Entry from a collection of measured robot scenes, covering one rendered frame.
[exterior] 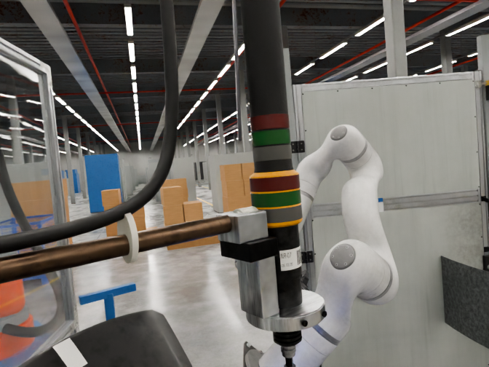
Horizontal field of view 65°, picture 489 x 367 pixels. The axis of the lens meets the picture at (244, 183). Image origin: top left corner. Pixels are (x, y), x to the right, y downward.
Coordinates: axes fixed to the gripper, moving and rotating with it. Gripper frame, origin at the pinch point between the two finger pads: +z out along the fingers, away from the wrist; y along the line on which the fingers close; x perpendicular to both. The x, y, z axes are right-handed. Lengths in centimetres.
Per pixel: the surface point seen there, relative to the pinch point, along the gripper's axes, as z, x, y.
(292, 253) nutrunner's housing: 56, 34, -9
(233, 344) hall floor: -228, -113, 85
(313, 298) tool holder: 55, 29, -8
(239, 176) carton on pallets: -744, -99, -41
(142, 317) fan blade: 44, 36, 8
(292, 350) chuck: 56, 28, -3
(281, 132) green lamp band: 55, 42, -15
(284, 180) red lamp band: 56, 39, -13
